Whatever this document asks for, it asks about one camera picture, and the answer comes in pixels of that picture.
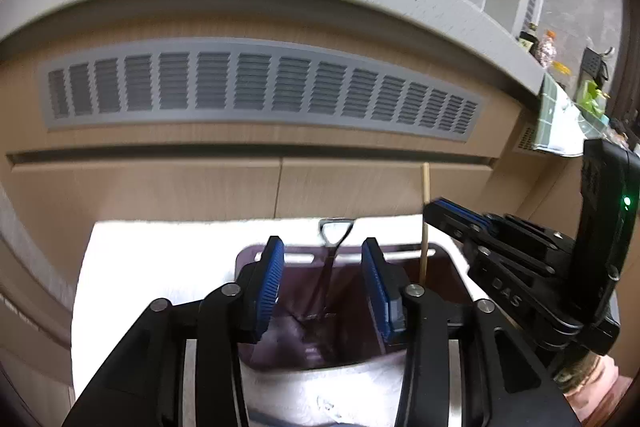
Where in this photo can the green plastic item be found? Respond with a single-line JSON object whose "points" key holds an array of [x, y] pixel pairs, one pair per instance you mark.
{"points": [[592, 96]]}

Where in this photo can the orange-capped plastic bottle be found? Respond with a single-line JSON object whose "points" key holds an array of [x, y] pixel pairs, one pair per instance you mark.
{"points": [[547, 49]]}

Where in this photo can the small white vent grille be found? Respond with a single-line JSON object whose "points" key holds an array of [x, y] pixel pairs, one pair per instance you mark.
{"points": [[525, 138]]}

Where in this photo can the grey vent grille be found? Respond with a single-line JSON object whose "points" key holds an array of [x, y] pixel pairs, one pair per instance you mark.
{"points": [[260, 84]]}

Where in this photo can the dark glass bottle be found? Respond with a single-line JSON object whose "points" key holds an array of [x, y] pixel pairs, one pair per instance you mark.
{"points": [[526, 38]]}

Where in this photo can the white towel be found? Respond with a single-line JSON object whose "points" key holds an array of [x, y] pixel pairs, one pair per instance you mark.
{"points": [[150, 257]]}

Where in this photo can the black rack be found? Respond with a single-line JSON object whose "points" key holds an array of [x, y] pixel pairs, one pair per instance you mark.
{"points": [[594, 63]]}

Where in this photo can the purple plastic utensil bin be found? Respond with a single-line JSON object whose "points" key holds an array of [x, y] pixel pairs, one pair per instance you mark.
{"points": [[345, 332]]}

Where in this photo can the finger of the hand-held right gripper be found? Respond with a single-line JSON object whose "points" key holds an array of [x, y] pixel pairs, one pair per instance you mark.
{"points": [[505, 284], [460, 210]]}

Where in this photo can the wooden chopstick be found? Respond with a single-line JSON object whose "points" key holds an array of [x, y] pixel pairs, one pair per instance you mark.
{"points": [[426, 187]]}

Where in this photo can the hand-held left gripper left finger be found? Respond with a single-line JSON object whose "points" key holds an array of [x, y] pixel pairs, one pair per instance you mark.
{"points": [[270, 287]]}

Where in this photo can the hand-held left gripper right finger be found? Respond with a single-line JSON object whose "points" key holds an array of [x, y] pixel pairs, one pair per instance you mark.
{"points": [[376, 292]]}

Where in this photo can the white wall vent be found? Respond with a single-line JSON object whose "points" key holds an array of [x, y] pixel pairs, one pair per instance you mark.
{"points": [[532, 3]]}

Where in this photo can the green checked cloth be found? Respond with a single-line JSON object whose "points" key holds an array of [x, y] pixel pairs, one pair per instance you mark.
{"points": [[550, 117]]}

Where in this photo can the metal shovel-shaped spoon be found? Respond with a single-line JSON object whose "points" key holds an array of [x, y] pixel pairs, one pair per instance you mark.
{"points": [[330, 264]]}

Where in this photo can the person's right forearm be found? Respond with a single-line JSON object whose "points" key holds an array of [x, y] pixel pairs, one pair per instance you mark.
{"points": [[595, 382]]}

